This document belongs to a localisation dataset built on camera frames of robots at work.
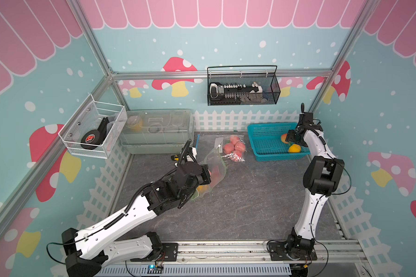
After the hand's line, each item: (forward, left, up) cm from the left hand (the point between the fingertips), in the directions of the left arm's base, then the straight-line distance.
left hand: (209, 169), depth 69 cm
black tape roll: (+9, +48, +7) cm, 50 cm away
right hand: (+31, -49, -15) cm, 60 cm away
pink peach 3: (+23, -15, -21) cm, 35 cm away
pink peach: (+35, -14, -20) cm, 42 cm away
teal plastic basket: (+32, -33, -18) cm, 49 cm away
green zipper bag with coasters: (+8, -3, -6) cm, 10 cm away
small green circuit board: (-31, +23, -30) cm, 49 cm away
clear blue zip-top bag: (+37, +4, -26) cm, 45 cm away
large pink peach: (+29, -10, -22) cm, 37 cm away
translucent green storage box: (+33, +32, -13) cm, 47 cm away
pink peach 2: (+30, -18, -22) cm, 41 cm away
